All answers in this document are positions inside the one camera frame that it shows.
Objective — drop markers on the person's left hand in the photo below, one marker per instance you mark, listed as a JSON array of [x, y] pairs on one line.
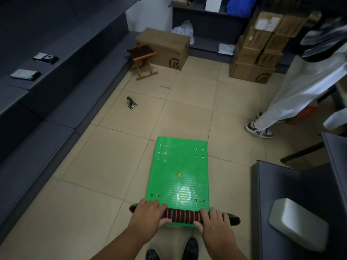
[[147, 216]]

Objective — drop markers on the person's right hand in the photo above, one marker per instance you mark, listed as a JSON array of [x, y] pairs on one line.
[[215, 230]]

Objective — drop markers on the green platform trolley deck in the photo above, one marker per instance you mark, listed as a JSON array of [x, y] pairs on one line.
[[179, 173]]

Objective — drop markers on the yellow-hub caster wheel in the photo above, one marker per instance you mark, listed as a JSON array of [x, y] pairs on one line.
[[131, 102]]

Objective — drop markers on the silver wrench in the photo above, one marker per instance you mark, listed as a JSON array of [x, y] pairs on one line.
[[164, 86]]

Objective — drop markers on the person's dark shoe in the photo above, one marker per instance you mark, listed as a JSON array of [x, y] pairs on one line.
[[190, 249], [152, 255]]

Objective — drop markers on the white box on shelf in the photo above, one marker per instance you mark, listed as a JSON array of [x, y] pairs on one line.
[[298, 224]]

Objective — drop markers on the small wooden folding stool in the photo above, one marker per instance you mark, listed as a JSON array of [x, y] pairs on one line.
[[142, 59]]

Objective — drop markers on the brown cardboard box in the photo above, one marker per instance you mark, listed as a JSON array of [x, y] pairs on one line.
[[165, 46]]

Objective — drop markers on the white paper packet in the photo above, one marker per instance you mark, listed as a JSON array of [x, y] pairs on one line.
[[226, 49]]

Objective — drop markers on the stack of cardboard boxes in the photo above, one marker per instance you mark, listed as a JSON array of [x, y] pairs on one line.
[[260, 51]]

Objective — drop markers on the black and white packet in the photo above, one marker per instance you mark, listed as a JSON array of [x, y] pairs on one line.
[[25, 74], [46, 58]]

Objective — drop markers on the white plastic bag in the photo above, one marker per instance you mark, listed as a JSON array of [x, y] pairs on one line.
[[185, 31]]

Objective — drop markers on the small cardboard box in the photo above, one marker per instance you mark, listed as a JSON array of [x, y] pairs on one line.
[[182, 1]]

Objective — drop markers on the white paper sheet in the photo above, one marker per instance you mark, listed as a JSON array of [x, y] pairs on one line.
[[213, 4]]

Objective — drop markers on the blue cloth bundle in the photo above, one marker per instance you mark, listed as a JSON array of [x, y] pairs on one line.
[[241, 5]]

